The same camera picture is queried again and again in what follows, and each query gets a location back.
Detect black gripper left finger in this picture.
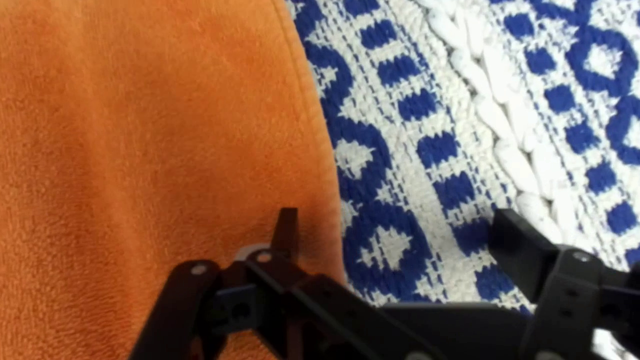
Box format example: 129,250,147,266
129,206,438,360

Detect blue and white patterned pillow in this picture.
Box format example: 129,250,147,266
287,0,640,360

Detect orange towel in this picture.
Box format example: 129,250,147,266
0,0,349,360

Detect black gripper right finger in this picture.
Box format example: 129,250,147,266
489,208,640,360

